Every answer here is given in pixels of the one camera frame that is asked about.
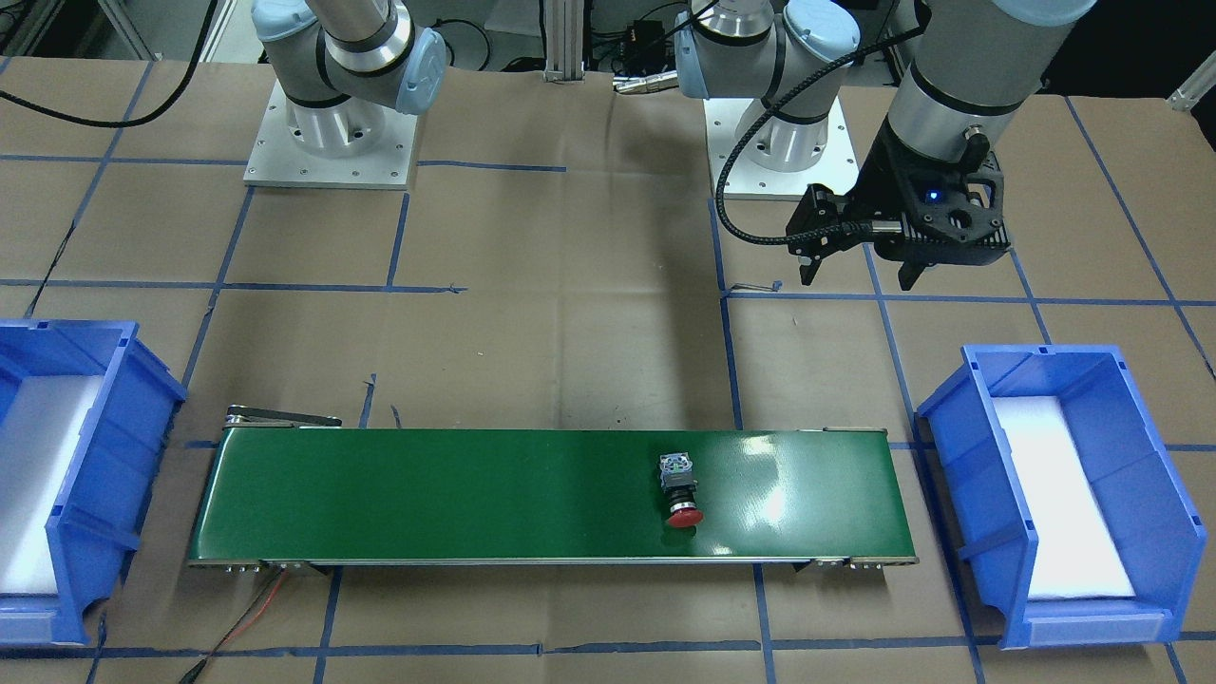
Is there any aluminium frame post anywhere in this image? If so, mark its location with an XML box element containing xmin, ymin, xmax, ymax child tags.
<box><xmin>541</xmin><ymin>0</ymin><xmax>589</xmax><ymax>83</ymax></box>

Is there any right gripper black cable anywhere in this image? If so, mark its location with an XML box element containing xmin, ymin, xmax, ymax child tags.
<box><xmin>0</xmin><ymin>0</ymin><xmax>221</xmax><ymax>130</ymax></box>

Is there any green conveyor belt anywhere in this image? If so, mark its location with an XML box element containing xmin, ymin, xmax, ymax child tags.
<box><xmin>187</xmin><ymin>426</ymin><xmax>918</xmax><ymax>567</ymax></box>

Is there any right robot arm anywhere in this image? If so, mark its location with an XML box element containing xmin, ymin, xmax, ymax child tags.
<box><xmin>252</xmin><ymin>1</ymin><xmax>897</xmax><ymax>277</ymax></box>

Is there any red mushroom push button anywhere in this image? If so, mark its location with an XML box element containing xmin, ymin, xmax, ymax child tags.
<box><xmin>657</xmin><ymin>453</ymin><xmax>704</xmax><ymax>528</ymax></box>

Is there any blue plastic bin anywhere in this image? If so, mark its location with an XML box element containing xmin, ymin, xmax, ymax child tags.
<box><xmin>1</xmin><ymin>319</ymin><xmax>186</xmax><ymax>646</ymax></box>
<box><xmin>918</xmin><ymin>344</ymin><xmax>1207</xmax><ymax>650</ymax></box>

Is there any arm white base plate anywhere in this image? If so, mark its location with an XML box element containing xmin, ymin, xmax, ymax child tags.
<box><xmin>703</xmin><ymin>97</ymin><xmax>858</xmax><ymax>200</ymax></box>
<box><xmin>243</xmin><ymin>83</ymin><xmax>420</xmax><ymax>191</ymax></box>

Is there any red and black conveyor wire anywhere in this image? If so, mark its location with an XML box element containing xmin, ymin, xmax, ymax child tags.
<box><xmin>178</xmin><ymin>566</ymin><xmax>292</xmax><ymax>684</ymax></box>

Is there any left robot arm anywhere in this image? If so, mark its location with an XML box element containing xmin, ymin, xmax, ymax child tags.
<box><xmin>674</xmin><ymin>1</ymin><xmax>1092</xmax><ymax>291</ymax></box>

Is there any white foam pad bin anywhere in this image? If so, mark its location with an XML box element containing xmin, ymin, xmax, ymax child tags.
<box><xmin>992</xmin><ymin>396</ymin><xmax>1136</xmax><ymax>600</ymax></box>
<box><xmin>1</xmin><ymin>375</ymin><xmax>103</xmax><ymax>595</ymax></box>

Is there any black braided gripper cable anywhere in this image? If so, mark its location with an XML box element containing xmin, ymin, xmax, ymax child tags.
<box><xmin>714</xmin><ymin>27</ymin><xmax>928</xmax><ymax>248</ymax></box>

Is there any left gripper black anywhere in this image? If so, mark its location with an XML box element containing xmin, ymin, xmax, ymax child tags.
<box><xmin>786</xmin><ymin>123</ymin><xmax>1013</xmax><ymax>292</ymax></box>

